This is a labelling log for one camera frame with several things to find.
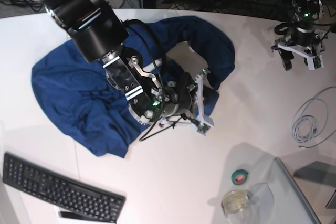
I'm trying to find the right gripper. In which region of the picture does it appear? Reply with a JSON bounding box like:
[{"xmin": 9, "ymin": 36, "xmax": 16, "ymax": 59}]
[{"xmin": 160, "ymin": 72, "xmax": 219, "ymax": 119}]

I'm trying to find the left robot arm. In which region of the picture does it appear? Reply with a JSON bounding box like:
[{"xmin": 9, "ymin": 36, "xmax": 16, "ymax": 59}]
[{"xmin": 272, "ymin": 0, "xmax": 325, "ymax": 71}]

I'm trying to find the black computer keyboard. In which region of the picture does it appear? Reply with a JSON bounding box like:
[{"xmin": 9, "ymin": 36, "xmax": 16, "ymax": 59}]
[{"xmin": 3, "ymin": 153, "xmax": 126, "ymax": 223}]

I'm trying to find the clear tape dispenser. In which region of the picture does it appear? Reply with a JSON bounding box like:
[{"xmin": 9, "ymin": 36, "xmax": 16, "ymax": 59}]
[{"xmin": 221, "ymin": 190, "xmax": 253, "ymax": 223}]

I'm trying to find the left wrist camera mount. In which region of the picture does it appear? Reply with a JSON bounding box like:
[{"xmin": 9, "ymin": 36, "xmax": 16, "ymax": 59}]
[{"xmin": 271, "ymin": 32, "xmax": 326, "ymax": 70}]

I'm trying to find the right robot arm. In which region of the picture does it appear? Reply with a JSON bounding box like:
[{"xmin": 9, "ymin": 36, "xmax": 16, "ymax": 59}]
[{"xmin": 34, "ymin": 0, "xmax": 214, "ymax": 127}]

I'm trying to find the coiled white cable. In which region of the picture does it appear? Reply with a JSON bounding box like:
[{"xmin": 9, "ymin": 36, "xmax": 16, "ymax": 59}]
[{"xmin": 291, "ymin": 86, "xmax": 336, "ymax": 150}]

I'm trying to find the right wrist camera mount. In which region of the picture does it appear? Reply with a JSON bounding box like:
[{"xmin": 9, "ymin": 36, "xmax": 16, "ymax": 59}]
[{"xmin": 157, "ymin": 69, "xmax": 215, "ymax": 137}]

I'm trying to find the green tape roll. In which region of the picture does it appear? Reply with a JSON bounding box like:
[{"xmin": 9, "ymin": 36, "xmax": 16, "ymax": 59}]
[{"xmin": 231, "ymin": 169, "xmax": 249, "ymax": 185}]

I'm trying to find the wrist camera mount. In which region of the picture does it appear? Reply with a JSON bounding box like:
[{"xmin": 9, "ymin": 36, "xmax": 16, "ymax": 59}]
[
  {"xmin": 271, "ymin": 32, "xmax": 326, "ymax": 70},
  {"xmin": 157, "ymin": 69, "xmax": 215, "ymax": 137}
]

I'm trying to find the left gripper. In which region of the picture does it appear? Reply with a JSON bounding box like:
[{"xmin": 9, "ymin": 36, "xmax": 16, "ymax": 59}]
[{"xmin": 281, "ymin": 26, "xmax": 319, "ymax": 71}]

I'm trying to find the dark blue t-shirt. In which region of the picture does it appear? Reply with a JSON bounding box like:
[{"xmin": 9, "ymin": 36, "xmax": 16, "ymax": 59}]
[{"xmin": 31, "ymin": 16, "xmax": 235, "ymax": 157}]

